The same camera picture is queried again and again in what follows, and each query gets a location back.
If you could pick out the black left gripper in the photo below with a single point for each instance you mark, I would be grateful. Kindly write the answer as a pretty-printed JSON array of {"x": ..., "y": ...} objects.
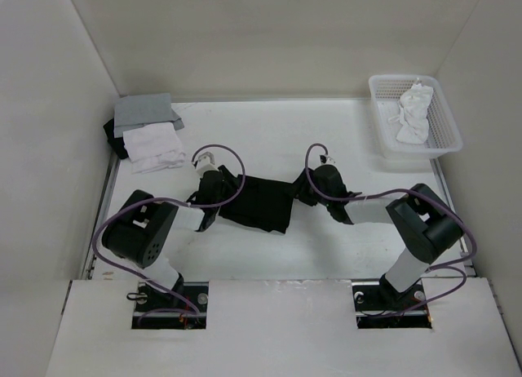
[{"x": 232, "y": 183}]

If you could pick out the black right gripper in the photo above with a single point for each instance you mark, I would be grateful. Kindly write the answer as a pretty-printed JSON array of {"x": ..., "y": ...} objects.
[{"x": 300, "y": 188}]

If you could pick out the black tank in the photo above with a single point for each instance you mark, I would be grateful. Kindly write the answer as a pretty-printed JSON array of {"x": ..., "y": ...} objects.
[
  {"x": 116, "y": 144},
  {"x": 262, "y": 204}
]

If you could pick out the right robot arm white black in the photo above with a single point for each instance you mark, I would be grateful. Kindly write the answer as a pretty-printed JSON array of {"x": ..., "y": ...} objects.
[{"x": 426, "y": 230}]

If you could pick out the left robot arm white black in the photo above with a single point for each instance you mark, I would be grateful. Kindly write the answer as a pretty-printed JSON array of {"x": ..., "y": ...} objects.
[{"x": 140, "y": 229}]

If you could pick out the white folded tank top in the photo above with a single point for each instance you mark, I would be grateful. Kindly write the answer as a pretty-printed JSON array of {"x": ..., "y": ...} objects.
[{"x": 154, "y": 147}]

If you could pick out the black folded tank top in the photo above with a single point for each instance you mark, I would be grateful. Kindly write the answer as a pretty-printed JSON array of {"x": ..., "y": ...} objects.
[{"x": 116, "y": 144}]

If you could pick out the grey folded tank top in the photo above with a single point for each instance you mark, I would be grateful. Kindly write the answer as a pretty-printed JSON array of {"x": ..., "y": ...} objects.
[{"x": 135, "y": 111}]

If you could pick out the white crumpled tank top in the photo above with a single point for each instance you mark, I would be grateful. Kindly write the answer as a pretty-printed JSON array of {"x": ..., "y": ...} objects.
[{"x": 413, "y": 107}]

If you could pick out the white plastic laundry basket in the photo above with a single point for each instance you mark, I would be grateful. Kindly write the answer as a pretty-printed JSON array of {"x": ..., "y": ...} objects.
[{"x": 444, "y": 136}]

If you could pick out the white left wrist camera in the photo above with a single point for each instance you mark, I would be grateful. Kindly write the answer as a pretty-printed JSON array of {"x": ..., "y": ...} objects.
[{"x": 204, "y": 162}]

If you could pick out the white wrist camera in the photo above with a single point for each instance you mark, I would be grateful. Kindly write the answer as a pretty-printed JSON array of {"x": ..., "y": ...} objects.
[
  {"x": 326, "y": 160},
  {"x": 204, "y": 162}
]

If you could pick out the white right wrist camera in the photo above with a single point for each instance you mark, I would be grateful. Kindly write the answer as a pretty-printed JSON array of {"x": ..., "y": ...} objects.
[{"x": 326, "y": 160}]

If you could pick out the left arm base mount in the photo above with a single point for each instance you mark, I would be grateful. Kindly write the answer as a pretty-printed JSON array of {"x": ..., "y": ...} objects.
[{"x": 154, "y": 310}]

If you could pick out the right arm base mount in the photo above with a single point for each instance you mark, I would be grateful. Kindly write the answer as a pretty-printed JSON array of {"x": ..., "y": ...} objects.
[{"x": 375, "y": 311}]

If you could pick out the left aluminium table rail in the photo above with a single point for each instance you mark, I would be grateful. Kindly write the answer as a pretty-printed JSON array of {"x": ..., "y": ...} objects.
[{"x": 88, "y": 258}]

